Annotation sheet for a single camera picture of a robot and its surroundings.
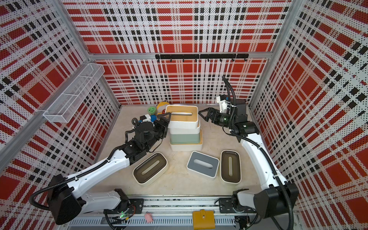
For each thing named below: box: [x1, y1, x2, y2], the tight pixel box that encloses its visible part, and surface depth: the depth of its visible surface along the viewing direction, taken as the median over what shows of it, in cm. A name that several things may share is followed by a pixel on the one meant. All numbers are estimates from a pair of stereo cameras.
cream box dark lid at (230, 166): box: [220, 149, 242, 184], surface depth 84 cm
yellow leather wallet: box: [192, 209, 216, 230], surface depth 71 cm
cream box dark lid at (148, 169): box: [132, 152, 169, 187], surface depth 82 cm
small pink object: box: [144, 211, 154, 224], surface depth 71 cm
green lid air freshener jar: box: [147, 106, 156, 115], surface depth 114 cm
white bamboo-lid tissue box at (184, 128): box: [167, 121, 201, 135], surface depth 76 cm
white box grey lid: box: [186, 150, 220, 181], surface depth 86 cm
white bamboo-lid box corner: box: [165, 104, 199, 130], surface depth 76 cm
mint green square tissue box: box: [170, 133, 201, 145], surface depth 88 cm
